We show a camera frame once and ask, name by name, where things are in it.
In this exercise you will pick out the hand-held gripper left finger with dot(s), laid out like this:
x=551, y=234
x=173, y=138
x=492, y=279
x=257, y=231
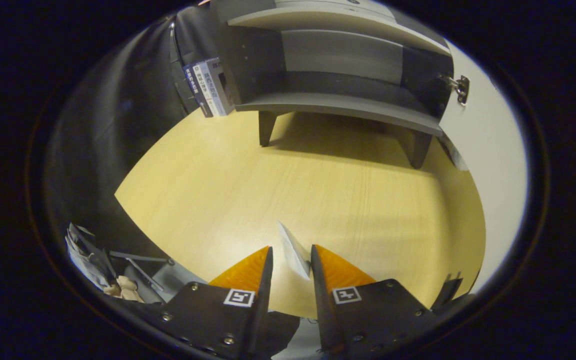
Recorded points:
x=262, y=310

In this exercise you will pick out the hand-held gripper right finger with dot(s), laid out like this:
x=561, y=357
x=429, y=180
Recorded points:
x=324, y=315

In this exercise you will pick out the white blue packet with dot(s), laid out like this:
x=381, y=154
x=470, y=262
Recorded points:
x=293, y=252

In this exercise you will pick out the dark cloth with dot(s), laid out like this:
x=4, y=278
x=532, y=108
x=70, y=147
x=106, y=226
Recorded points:
x=280, y=332

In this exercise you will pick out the beige crumpled item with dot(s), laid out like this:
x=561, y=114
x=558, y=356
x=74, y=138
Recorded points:
x=125, y=289

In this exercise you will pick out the crumpled plastic bag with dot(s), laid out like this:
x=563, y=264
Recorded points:
x=85, y=255

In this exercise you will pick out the dark grey cabinet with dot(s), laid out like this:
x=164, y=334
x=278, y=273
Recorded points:
x=338, y=106

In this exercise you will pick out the grey blue book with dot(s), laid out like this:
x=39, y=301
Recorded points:
x=220, y=85

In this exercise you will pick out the dark blue book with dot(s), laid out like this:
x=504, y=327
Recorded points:
x=198, y=89

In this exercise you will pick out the black backdrop cloth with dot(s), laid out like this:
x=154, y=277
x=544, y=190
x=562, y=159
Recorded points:
x=118, y=125

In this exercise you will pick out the silver cabinet hinge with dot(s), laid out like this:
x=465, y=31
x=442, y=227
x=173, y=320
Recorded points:
x=462, y=89

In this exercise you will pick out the grey metal frame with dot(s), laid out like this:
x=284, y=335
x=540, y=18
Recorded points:
x=138, y=258

